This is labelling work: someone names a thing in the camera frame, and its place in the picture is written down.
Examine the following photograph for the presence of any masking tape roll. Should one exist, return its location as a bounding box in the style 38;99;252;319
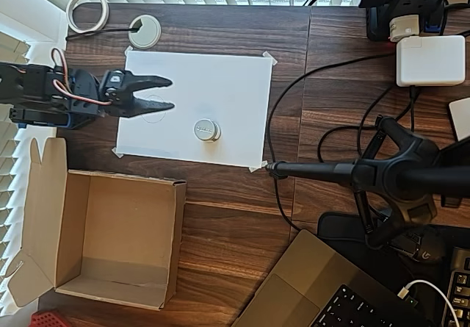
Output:
66;0;110;35

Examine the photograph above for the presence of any black tripod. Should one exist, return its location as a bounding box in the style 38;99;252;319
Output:
264;115;470;251

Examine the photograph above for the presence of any red studded plate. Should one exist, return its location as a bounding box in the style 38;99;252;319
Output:
29;309;71;327

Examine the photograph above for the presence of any white paper sheet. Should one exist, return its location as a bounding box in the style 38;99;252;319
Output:
116;49;272;170

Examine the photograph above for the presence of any white square power adapter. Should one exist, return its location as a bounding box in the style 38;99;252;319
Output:
395;35;466;88

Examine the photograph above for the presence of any small white pill bottle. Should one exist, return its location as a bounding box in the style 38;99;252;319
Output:
193;118;223;144

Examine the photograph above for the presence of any thin black cable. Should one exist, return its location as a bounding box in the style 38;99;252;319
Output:
65;25;142;42

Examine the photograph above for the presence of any small white plug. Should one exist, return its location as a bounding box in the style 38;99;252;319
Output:
388;13;421;43

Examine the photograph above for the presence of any black computer mouse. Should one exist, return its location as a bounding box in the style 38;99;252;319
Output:
402;226;447;264

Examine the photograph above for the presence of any white charging cable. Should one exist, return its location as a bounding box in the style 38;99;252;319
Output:
398;279;462;327

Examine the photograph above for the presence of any beige round cable grommet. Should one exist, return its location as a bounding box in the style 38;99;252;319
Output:
128;15;162;50

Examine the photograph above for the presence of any looped black cable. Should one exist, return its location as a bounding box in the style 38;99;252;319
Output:
317;85;420;166

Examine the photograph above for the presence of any long black cable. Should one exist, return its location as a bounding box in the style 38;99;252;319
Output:
266;52;400;232

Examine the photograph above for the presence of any grey laptop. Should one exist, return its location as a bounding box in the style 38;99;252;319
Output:
230;229;435;327

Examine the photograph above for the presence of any black blue table clamp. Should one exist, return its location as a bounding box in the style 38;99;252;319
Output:
65;113;97;131

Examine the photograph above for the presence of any black keyboard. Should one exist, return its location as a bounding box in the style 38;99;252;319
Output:
446;245;470;327

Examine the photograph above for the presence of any blue plug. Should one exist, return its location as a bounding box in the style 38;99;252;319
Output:
424;10;444;35

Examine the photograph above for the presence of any black mouse pad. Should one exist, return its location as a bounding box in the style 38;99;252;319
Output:
317;211;470;327

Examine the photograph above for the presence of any open cardboard box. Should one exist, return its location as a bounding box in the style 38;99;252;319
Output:
7;137;188;310

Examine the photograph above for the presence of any white flat device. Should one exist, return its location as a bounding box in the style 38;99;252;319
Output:
447;98;470;143

